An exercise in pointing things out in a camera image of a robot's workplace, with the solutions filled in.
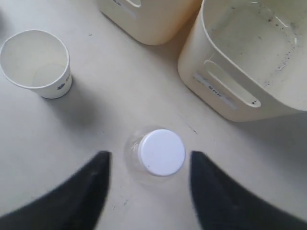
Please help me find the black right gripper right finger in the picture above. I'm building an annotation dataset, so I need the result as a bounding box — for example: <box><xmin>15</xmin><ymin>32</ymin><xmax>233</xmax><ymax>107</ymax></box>
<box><xmin>189</xmin><ymin>150</ymin><xmax>307</xmax><ymax>230</ymax></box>

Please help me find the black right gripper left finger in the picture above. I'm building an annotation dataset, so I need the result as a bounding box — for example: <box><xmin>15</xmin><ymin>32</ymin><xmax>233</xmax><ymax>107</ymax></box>
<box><xmin>0</xmin><ymin>151</ymin><xmax>112</xmax><ymax>230</ymax></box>

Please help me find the clear bottle white cap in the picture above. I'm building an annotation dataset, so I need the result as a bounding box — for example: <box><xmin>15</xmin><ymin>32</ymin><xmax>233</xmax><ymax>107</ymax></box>
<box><xmin>124</xmin><ymin>126</ymin><xmax>186</xmax><ymax>185</ymax></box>

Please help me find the white paper cup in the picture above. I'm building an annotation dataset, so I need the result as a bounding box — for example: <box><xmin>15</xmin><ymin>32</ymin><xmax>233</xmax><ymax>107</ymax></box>
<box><xmin>0</xmin><ymin>29</ymin><xmax>72</xmax><ymax>99</ymax></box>

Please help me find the cream right storage bin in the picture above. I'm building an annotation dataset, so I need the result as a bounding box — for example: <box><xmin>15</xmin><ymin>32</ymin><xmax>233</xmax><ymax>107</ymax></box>
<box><xmin>177</xmin><ymin>0</ymin><xmax>307</xmax><ymax>122</ymax></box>

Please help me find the cream storage bin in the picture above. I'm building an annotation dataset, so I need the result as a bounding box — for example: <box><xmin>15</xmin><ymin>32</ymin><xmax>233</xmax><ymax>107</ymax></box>
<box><xmin>177</xmin><ymin>0</ymin><xmax>307</xmax><ymax>122</ymax></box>
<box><xmin>97</xmin><ymin>0</ymin><xmax>202</xmax><ymax>46</ymax></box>

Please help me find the cream middle storage bin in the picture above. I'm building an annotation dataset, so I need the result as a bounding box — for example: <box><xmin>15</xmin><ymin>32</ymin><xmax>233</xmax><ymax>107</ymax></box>
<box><xmin>97</xmin><ymin>0</ymin><xmax>202</xmax><ymax>46</ymax></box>

